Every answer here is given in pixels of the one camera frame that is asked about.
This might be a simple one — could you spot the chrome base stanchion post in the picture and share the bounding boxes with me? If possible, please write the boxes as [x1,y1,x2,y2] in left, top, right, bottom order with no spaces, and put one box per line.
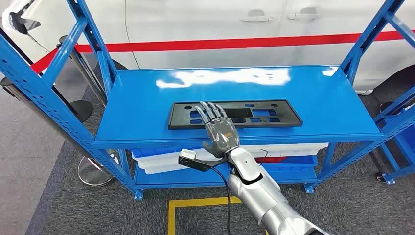
[0,76,115,188]

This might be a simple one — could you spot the blue plastic bin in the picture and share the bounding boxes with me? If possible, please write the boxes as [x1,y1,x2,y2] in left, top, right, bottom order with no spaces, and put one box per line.
[131,147,184,160]

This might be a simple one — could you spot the blue metal cart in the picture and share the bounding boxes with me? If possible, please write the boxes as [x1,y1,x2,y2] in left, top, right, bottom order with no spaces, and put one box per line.
[376,103,415,186]

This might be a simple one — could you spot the dark head stanchion post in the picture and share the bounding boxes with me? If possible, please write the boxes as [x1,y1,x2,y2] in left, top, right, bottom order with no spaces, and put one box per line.
[56,34,108,105]

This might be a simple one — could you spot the red barrier belt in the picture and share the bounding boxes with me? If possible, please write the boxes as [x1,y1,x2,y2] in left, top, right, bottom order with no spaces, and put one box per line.
[30,30,415,74]

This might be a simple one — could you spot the black camera cable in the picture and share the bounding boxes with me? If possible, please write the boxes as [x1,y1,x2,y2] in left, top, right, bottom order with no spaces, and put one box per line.
[210,166,232,235]

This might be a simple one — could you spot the black base stanchion post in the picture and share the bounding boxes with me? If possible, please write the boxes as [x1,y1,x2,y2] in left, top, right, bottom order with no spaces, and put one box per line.
[0,27,93,123]

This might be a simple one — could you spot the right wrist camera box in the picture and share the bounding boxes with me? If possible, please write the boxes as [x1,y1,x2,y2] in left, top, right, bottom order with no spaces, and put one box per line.
[178,148,228,173]

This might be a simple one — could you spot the blue metal shelf rack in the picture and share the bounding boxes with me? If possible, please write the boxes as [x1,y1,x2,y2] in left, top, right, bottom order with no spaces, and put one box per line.
[0,0,415,200]

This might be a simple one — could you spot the black plastic panel part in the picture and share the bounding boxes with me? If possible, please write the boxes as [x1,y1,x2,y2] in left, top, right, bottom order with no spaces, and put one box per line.
[168,99,303,130]

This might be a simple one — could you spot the red flat item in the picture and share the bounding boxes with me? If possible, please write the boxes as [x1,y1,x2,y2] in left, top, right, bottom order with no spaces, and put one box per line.
[254,157,288,164]

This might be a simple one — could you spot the white plastic tray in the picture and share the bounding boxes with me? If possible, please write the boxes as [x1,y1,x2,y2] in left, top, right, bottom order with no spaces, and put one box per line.
[132,149,229,175]
[241,142,329,160]

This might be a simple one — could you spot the white car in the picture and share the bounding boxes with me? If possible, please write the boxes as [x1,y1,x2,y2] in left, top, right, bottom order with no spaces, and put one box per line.
[1,0,415,94]

